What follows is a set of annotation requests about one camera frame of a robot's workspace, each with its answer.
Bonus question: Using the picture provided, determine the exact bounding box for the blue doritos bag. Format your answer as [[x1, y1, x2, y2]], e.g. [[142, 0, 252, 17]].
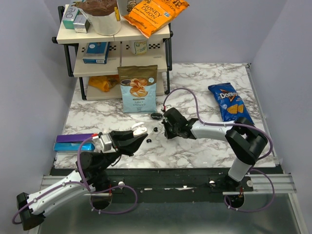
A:
[[208, 82, 254, 124]]

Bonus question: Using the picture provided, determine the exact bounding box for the white cup on shelf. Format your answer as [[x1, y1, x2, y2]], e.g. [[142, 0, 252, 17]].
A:
[[130, 40, 148, 56]]

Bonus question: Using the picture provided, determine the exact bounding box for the teal RO box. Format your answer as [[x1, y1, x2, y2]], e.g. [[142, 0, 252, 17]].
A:
[[62, 0, 83, 30]]

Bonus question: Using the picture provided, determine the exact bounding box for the white carton top shelf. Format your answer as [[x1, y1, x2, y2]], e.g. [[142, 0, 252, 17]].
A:
[[117, 0, 141, 16]]

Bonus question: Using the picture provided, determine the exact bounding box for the cassava chips bag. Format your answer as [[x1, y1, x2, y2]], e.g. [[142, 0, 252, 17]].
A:
[[117, 65, 157, 113]]

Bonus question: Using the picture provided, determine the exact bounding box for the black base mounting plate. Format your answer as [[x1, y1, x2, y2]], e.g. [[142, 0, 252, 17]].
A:
[[50, 158, 271, 204]]

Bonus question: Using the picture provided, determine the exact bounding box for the white earbud charging case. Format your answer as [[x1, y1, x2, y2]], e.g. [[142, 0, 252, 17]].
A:
[[131, 122, 148, 137]]

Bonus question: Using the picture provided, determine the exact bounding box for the shiny blue box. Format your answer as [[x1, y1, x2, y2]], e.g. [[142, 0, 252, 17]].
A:
[[54, 143, 95, 152]]

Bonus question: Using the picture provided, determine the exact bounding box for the white and brown paper bag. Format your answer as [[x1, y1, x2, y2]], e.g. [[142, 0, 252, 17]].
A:
[[75, 0, 121, 36]]

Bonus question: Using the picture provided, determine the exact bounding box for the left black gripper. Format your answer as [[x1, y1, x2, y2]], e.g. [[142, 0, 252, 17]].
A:
[[98, 128, 148, 171]]

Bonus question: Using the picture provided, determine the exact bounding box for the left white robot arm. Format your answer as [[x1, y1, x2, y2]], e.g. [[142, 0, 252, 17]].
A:
[[12, 127, 148, 231]]

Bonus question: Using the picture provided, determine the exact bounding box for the orange honey dijon chip bag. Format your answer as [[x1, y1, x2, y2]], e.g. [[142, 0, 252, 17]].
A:
[[123, 0, 189, 38]]

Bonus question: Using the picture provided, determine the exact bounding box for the black marbled charging case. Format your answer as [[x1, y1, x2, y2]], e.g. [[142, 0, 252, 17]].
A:
[[150, 113, 163, 120]]

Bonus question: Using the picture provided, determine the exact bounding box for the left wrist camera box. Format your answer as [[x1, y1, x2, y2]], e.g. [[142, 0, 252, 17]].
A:
[[99, 134, 112, 152]]

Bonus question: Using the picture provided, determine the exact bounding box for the aluminium rail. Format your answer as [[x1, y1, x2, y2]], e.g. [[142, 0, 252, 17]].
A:
[[40, 174, 297, 195]]

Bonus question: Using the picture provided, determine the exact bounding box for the purple box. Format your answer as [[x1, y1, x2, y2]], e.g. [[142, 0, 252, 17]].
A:
[[56, 133, 93, 143]]

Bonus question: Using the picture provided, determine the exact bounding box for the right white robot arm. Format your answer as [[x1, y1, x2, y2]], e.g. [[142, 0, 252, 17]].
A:
[[162, 108, 268, 191]]

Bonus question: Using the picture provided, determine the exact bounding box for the black and cream shelf rack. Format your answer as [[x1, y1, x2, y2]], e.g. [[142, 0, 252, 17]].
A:
[[52, 21, 173, 100]]

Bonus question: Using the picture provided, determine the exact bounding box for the silver small box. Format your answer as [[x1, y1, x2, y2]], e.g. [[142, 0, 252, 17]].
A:
[[73, 14, 90, 34]]

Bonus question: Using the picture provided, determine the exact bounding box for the orange snack bag bottom shelf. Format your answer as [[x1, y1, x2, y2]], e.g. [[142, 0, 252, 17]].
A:
[[88, 75, 119, 92]]

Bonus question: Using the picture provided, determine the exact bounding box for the blue box on shelf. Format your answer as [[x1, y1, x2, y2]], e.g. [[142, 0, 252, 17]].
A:
[[82, 42, 110, 64]]

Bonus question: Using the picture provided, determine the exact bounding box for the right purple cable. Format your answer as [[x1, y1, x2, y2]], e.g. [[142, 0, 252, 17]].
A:
[[163, 87, 275, 212]]

